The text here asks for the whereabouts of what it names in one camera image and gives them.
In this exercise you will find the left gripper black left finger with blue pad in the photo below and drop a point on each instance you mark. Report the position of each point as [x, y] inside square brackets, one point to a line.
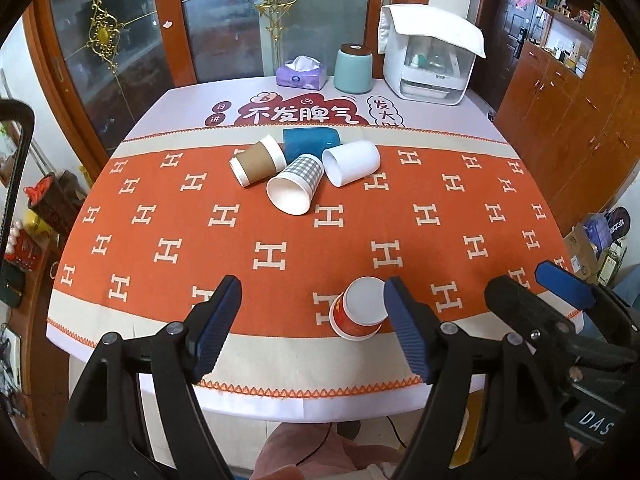
[134, 413]

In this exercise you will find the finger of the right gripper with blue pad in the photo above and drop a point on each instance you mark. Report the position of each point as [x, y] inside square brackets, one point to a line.
[616, 321]

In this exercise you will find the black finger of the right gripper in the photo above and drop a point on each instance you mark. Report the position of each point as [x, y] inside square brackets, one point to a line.
[546, 328]

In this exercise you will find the red paper cup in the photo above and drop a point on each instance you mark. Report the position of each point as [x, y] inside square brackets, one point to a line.
[359, 312]

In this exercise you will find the white paper cup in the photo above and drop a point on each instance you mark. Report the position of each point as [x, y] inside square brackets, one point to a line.
[350, 162]

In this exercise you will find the grey plaid paper cup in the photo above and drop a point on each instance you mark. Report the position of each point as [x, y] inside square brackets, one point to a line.
[292, 191]

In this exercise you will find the brown sleeve paper cup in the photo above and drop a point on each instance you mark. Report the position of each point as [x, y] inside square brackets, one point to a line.
[260, 161]

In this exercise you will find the blue paper cup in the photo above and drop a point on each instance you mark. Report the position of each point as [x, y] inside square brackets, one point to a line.
[308, 140]

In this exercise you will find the cardboard box with items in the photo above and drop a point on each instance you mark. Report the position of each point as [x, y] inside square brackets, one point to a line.
[597, 246]

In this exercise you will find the wooden cabinet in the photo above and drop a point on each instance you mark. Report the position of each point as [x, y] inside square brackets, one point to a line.
[571, 110]

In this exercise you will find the dark basket red items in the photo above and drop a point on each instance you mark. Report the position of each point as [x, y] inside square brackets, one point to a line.
[57, 200]

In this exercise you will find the white countertop appliance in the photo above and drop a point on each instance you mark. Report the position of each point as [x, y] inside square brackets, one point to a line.
[427, 69]

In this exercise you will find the orange H-pattern tablecloth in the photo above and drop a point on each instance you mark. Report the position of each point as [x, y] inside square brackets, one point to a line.
[450, 207]

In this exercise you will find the teal canister brown lid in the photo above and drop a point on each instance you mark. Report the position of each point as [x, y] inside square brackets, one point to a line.
[353, 69]

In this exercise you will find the purple tissue box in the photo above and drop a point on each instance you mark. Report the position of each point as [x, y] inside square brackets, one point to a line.
[302, 72]

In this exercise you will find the glass door gold ornament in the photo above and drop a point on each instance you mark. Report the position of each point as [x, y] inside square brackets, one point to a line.
[102, 64]

